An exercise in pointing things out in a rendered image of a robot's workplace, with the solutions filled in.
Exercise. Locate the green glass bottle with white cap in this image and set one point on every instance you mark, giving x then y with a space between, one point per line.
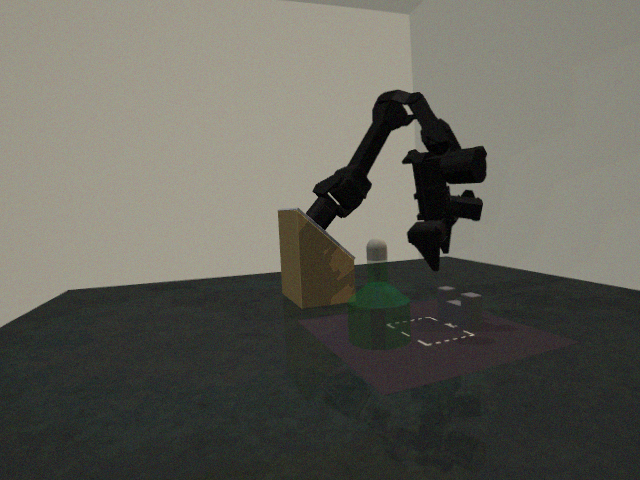
378 314

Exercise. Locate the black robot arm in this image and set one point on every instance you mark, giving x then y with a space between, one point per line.
445 161

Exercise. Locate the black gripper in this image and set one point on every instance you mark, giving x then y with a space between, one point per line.
434 232

